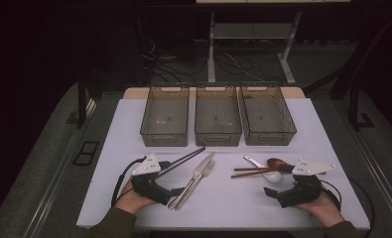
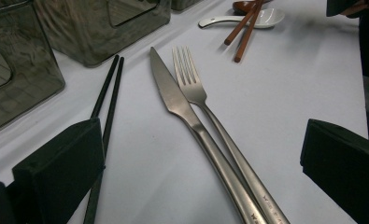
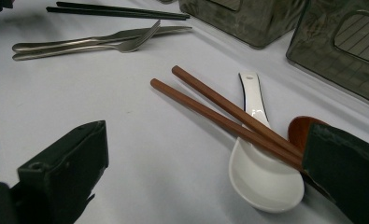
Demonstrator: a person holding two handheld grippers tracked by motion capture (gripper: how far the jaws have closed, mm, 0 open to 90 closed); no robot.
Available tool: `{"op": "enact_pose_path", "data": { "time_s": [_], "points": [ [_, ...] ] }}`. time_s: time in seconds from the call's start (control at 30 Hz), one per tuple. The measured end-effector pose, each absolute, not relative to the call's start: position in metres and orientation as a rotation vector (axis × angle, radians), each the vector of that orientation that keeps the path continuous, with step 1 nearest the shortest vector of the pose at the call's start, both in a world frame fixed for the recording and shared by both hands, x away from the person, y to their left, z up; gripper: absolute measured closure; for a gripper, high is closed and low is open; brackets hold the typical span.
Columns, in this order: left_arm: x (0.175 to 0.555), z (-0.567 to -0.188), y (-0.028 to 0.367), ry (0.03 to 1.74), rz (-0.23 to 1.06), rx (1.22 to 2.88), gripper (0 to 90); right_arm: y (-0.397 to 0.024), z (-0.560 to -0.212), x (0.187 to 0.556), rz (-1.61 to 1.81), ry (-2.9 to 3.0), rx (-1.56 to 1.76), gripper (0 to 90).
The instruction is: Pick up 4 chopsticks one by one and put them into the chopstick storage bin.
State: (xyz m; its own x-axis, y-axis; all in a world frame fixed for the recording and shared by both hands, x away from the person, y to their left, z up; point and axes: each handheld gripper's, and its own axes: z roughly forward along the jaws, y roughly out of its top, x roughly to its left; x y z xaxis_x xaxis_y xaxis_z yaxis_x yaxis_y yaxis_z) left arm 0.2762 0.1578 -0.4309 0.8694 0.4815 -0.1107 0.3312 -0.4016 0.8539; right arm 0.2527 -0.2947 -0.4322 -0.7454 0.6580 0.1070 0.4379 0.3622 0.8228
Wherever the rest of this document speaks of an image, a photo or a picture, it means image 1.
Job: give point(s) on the person's right hand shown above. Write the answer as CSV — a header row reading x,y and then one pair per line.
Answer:
x,y
322,210

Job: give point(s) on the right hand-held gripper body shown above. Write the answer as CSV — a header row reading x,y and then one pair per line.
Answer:
x,y
302,191

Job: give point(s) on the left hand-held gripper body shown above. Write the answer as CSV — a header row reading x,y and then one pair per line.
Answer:
x,y
145,167

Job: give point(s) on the aluminium floor rail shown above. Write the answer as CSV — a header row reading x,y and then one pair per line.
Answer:
x,y
387,188
48,195

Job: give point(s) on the white metal desk frame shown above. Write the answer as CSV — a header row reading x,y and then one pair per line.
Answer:
x,y
211,59

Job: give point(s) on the brown wooden chopstick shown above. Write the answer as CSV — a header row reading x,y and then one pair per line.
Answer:
x,y
246,174
249,169

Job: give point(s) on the translucent grey plastic bin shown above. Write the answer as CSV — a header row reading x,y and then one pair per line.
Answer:
x,y
218,115
266,115
165,115

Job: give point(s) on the steel fork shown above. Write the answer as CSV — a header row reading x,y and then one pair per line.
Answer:
x,y
208,168

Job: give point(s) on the person's left hand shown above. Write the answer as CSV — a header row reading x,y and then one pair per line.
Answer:
x,y
129,200

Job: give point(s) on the black metal stand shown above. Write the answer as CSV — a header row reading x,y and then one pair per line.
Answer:
x,y
81,105
354,109

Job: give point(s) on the white ceramic spoon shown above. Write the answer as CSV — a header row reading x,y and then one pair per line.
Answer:
x,y
273,177

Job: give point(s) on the silver forks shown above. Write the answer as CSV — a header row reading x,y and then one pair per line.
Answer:
x,y
200,167

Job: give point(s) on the white table mat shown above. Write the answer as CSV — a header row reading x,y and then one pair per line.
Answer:
x,y
233,205

